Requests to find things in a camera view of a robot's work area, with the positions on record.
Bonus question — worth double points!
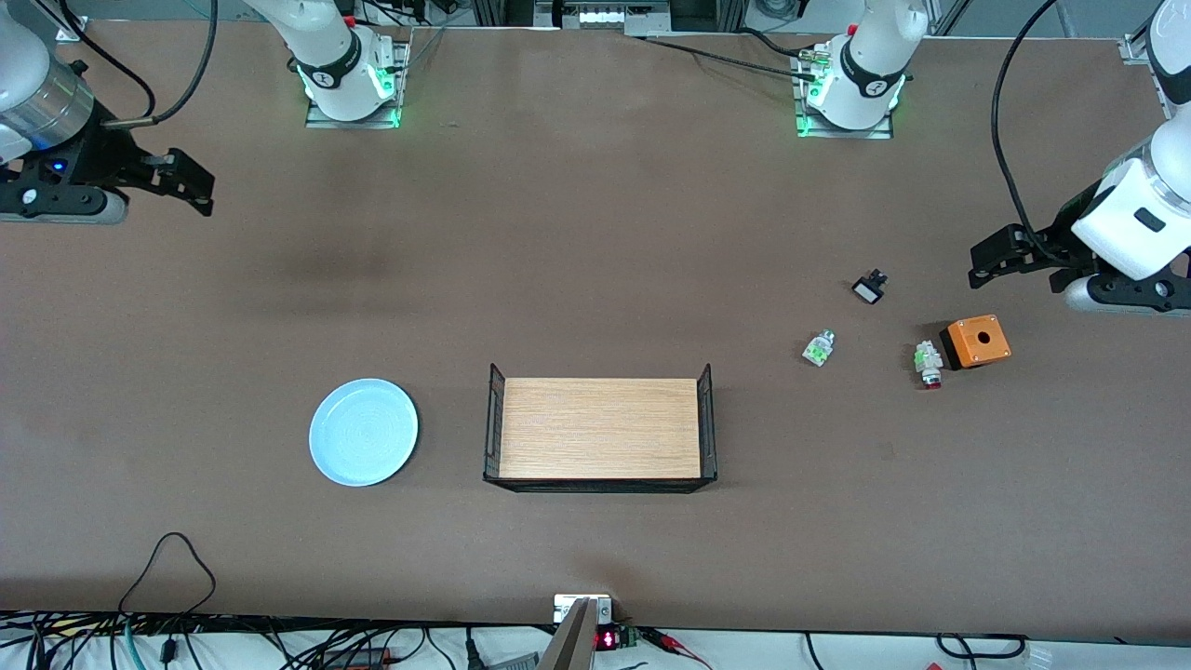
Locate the red push button switch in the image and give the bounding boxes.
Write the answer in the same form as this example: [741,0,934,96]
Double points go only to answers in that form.
[912,341,945,390]

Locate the orange box with round hole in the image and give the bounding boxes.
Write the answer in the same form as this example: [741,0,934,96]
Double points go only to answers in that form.
[938,315,1012,371]

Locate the black base supply cable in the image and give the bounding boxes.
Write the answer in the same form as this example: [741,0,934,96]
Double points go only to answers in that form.
[625,26,824,83]

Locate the red test lead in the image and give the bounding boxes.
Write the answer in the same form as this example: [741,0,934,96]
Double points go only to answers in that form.
[642,627,716,670]

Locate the wooden tray black wire sides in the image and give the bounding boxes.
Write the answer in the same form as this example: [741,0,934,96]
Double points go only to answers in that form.
[483,363,718,494]

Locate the silver metal bracket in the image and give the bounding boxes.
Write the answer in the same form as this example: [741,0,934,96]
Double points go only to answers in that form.
[554,594,613,624]

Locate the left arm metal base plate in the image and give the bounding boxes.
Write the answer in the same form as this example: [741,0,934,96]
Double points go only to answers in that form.
[796,47,894,141]

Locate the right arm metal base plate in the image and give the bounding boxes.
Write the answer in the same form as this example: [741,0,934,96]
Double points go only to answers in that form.
[305,37,403,129]

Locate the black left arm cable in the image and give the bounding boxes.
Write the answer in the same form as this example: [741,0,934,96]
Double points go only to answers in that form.
[990,0,1062,271]

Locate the thin black looped cable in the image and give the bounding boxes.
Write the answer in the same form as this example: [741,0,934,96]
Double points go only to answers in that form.
[119,532,217,620]

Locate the light blue round plate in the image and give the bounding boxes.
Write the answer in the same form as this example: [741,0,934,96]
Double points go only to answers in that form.
[309,378,420,488]

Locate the grey metal mounting bar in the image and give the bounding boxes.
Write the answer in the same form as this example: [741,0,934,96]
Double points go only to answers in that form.
[538,597,598,670]

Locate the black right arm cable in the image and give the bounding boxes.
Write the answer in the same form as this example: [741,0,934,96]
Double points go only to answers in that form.
[56,0,220,128]

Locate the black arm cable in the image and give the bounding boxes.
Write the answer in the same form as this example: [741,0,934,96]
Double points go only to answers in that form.
[56,0,220,128]
[990,0,1062,271]

